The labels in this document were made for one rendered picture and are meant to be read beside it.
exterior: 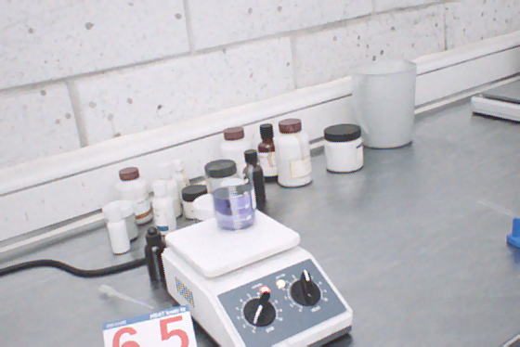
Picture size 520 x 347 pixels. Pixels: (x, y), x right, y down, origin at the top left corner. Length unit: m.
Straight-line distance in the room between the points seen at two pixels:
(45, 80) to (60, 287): 0.34
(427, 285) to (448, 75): 0.83
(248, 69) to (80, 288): 0.54
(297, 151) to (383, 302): 0.39
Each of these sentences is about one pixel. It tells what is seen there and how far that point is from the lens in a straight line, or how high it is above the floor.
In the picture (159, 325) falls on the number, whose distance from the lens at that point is 0.69.
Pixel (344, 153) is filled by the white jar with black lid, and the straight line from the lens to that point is 1.10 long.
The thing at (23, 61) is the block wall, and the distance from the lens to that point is 1.03.
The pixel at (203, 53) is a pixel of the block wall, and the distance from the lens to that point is 1.15.
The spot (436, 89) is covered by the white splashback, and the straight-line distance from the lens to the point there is 1.50.
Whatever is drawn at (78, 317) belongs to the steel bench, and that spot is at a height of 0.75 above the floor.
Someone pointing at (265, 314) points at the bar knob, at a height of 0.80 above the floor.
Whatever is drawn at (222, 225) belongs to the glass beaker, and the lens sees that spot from 0.72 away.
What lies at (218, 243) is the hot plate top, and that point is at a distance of 0.70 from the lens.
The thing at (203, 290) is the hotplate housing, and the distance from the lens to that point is 0.66.
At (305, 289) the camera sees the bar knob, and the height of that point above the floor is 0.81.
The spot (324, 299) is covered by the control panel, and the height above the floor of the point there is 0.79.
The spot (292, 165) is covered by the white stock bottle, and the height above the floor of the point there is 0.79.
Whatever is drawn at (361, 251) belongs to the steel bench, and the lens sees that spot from 0.84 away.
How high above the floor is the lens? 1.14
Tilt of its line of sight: 20 degrees down
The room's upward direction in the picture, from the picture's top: 6 degrees counter-clockwise
